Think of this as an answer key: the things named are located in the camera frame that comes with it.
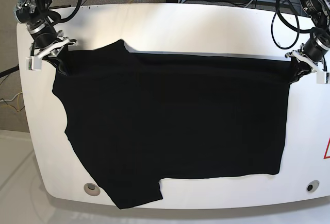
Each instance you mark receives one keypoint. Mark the round table grommet right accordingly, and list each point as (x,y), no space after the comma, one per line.
(313,186)

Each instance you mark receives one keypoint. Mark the red triangle warning sticker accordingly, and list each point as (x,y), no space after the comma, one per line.
(327,154)

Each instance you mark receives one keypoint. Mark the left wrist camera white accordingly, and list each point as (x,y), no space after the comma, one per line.
(323,77)

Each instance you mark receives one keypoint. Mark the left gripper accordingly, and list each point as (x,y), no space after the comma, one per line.
(309,58)

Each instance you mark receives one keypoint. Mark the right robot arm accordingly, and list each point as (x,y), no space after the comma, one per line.
(36,14)

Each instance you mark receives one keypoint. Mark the round table grommet left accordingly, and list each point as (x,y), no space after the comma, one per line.
(92,189)

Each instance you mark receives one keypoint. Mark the round table grommet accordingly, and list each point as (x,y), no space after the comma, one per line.
(92,189)
(313,186)

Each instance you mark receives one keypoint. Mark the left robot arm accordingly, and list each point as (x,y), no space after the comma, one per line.
(317,10)

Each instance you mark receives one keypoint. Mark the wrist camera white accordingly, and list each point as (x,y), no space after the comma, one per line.
(323,77)
(33,63)

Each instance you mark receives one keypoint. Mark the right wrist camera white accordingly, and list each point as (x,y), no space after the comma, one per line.
(33,63)

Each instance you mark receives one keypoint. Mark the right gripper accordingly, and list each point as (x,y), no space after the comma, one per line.
(52,44)

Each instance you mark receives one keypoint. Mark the black T-shirt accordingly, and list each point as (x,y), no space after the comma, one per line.
(134,119)

